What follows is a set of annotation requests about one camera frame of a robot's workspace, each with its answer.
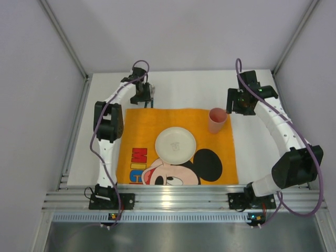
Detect pink plastic cup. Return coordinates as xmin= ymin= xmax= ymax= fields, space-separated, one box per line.
xmin=208 ymin=108 xmax=227 ymax=134

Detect cream round plate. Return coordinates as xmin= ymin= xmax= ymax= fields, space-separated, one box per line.
xmin=155 ymin=127 xmax=196 ymax=165

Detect orange cartoon mouse placemat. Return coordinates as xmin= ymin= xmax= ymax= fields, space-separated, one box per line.
xmin=117 ymin=109 xmax=238 ymax=186

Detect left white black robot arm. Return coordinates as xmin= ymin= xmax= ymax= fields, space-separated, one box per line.
xmin=90 ymin=66 xmax=154 ymax=190

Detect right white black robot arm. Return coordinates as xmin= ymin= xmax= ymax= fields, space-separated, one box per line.
xmin=226 ymin=70 xmax=323 ymax=197

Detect right aluminium frame post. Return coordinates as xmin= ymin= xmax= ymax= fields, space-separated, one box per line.
xmin=271 ymin=0 xmax=321 ymax=77

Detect aluminium frame post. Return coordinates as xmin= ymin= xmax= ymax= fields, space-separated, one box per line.
xmin=271 ymin=0 xmax=321 ymax=77
xmin=37 ymin=0 xmax=89 ymax=79

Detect perforated cable duct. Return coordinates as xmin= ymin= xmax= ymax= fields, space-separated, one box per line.
xmin=53 ymin=212 xmax=265 ymax=223

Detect left aluminium frame post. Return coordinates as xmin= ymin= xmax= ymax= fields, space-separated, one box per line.
xmin=37 ymin=0 xmax=89 ymax=79

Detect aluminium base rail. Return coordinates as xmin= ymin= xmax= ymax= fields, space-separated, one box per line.
xmin=42 ymin=185 xmax=319 ymax=213

